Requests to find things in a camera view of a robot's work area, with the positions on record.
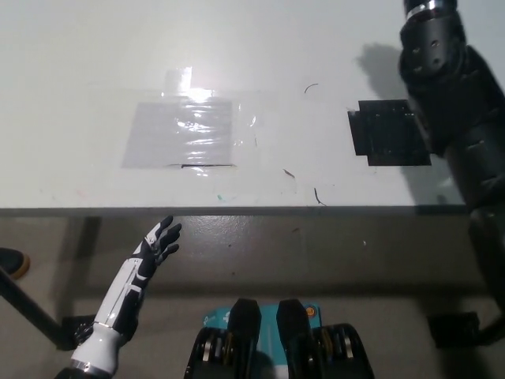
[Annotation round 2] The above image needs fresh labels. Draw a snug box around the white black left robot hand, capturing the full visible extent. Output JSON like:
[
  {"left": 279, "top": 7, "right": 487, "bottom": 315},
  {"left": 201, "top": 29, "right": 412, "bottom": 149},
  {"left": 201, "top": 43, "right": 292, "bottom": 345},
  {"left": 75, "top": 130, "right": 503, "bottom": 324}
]
[{"left": 94, "top": 215, "right": 183, "bottom": 343}]

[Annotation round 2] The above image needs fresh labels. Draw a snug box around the black desk foot plate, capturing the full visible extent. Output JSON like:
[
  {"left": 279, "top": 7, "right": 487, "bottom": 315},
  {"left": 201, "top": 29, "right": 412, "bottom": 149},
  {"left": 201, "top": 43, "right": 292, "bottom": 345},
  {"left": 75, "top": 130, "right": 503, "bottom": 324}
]
[
  {"left": 428, "top": 312, "right": 481, "bottom": 349},
  {"left": 61, "top": 315, "right": 99, "bottom": 351}
]

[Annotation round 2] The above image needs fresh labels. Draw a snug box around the black diagonal desk leg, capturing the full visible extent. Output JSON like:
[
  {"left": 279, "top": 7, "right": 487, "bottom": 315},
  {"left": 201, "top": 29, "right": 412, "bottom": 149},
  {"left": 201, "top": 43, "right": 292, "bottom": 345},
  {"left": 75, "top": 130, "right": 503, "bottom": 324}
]
[{"left": 0, "top": 266, "right": 66, "bottom": 351}]

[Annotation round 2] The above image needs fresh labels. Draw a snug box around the black shoe with tan sole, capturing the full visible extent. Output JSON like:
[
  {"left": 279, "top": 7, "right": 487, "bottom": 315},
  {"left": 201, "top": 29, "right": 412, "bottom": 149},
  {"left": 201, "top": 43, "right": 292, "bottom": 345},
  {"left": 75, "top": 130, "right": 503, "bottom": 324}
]
[{"left": 0, "top": 247, "right": 32, "bottom": 281}]

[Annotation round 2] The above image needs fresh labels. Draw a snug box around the black tape patch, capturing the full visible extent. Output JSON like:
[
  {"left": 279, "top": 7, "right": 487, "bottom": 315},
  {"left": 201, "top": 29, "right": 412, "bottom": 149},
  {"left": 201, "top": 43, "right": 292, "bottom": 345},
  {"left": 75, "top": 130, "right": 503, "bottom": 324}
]
[{"left": 346, "top": 99, "right": 432, "bottom": 167}]

